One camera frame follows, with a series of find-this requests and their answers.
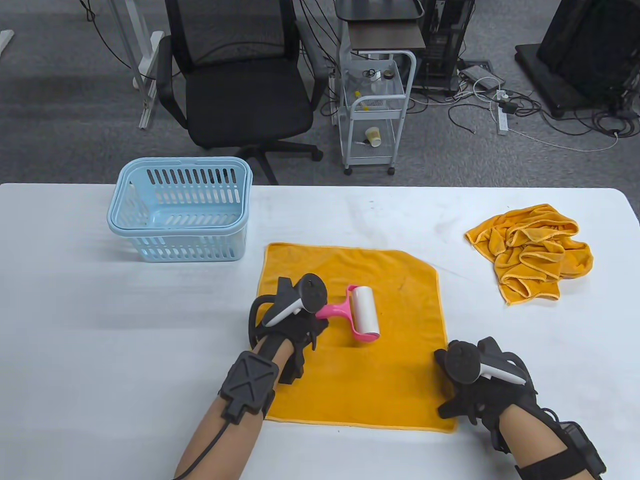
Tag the person's left hand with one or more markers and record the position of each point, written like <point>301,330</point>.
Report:
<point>300,332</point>

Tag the person's right hand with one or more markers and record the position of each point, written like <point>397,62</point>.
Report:
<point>480,400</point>

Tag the pink lint roller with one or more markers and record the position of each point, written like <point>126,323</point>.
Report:
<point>365,310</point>

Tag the yellow square towel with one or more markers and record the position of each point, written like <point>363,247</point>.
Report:
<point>540,250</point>
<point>390,380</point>

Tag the person's left forearm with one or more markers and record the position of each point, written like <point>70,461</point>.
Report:
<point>220,450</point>

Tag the person's right forearm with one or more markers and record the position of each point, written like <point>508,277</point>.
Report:
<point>530,440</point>

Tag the grey tracking controller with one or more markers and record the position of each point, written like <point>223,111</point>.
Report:
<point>457,362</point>
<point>310,292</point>

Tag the light blue plastic basket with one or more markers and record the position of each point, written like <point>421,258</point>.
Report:
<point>210,161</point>

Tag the white utility cart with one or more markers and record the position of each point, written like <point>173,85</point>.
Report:
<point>375,150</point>

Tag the paper cup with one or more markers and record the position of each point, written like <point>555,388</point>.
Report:
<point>373,136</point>

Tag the black office chair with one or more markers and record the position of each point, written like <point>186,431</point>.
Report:
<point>250,105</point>

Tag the white power strip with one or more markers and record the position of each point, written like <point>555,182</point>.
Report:
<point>502,122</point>

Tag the black power adapter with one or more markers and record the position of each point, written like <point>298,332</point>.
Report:
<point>510,106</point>

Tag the brown board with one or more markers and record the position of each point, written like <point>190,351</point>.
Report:
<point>385,36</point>

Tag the grey power adapter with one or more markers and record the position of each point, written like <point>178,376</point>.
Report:
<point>475,75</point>

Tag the black computer tower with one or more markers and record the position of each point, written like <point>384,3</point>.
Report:
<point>445,45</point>

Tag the black side table top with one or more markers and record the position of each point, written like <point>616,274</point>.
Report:
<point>375,7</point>

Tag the black display stand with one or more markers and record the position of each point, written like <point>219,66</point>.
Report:
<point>590,50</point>

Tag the white desk foot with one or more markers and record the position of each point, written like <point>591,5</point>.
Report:
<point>5,41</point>

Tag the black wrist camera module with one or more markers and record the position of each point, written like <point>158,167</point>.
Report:
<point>247,382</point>
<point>582,447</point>

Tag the white desk leg frame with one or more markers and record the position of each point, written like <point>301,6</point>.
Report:
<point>152,60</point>

